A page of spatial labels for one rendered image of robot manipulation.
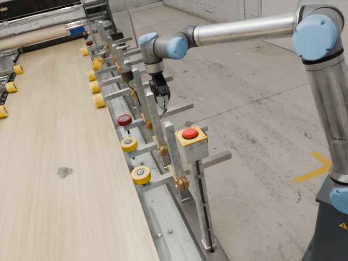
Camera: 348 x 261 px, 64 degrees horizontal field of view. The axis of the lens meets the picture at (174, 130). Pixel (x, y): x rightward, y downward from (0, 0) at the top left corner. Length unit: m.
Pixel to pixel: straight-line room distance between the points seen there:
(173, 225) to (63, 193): 0.49
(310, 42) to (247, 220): 1.44
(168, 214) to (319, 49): 0.92
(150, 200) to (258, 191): 1.05
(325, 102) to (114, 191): 0.82
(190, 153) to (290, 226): 1.42
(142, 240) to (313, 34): 0.80
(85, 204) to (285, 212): 1.44
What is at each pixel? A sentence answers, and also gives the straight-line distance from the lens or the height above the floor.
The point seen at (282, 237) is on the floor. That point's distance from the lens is 2.03.
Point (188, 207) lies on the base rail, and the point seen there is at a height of 0.70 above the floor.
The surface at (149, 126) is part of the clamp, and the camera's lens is 1.56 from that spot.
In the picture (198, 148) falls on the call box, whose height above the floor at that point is 1.19.
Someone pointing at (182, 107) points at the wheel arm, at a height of 0.86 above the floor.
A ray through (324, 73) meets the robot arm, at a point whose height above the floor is 1.26.
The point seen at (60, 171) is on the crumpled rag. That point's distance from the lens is 1.37.
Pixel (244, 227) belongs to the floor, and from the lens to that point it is 2.06.
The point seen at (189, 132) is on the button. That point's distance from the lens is 0.76.
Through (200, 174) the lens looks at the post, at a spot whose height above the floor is 1.08.
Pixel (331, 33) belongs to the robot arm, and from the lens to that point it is 0.92.
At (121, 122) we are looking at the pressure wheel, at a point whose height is 0.90.
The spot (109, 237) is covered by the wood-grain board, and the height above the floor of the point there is 0.90.
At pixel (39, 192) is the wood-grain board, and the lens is 1.33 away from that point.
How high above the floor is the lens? 1.66
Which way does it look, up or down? 33 degrees down
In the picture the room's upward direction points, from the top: 12 degrees counter-clockwise
